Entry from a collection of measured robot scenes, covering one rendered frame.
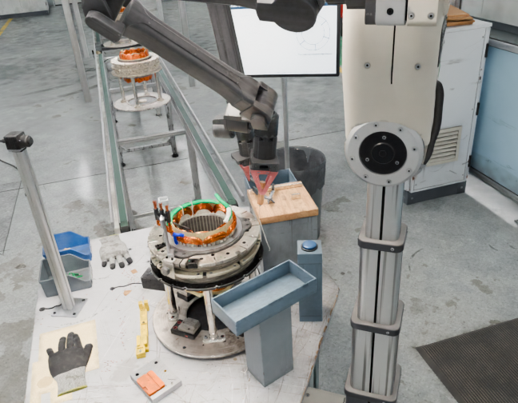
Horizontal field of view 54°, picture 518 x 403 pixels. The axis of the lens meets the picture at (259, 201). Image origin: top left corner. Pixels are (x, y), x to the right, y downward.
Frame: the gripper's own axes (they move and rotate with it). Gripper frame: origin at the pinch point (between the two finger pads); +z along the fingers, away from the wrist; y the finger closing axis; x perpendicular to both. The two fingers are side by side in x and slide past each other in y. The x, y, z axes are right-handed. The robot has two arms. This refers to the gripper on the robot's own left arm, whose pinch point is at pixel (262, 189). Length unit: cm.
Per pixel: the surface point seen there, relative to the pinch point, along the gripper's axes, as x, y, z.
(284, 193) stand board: 9.7, -36.1, 17.1
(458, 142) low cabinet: 146, -211, 52
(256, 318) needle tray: -0.8, 19.8, 24.5
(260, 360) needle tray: 1.4, 16.0, 40.7
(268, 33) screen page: 6, -114, -24
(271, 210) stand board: 5.0, -25.9, 18.4
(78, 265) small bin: -62, -43, 52
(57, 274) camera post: -61, -20, 41
